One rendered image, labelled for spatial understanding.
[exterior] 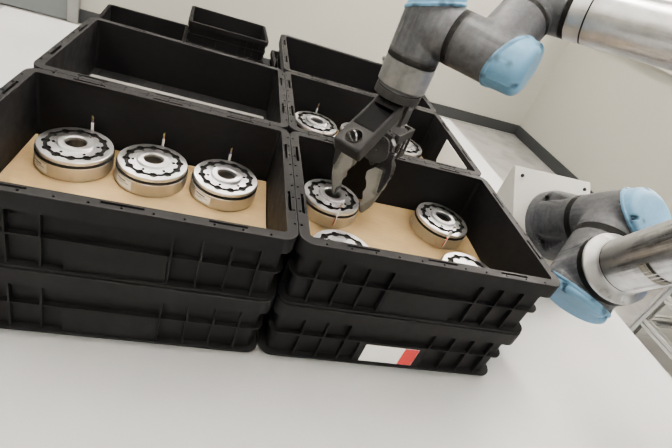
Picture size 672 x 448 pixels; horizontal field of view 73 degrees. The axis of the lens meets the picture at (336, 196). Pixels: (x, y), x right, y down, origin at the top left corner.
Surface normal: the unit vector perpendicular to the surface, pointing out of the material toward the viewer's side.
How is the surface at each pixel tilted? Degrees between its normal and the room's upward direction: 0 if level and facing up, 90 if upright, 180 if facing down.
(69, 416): 0
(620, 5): 61
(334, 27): 90
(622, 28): 101
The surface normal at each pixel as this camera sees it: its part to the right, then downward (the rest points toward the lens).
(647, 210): 0.43, -0.21
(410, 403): 0.32, -0.80
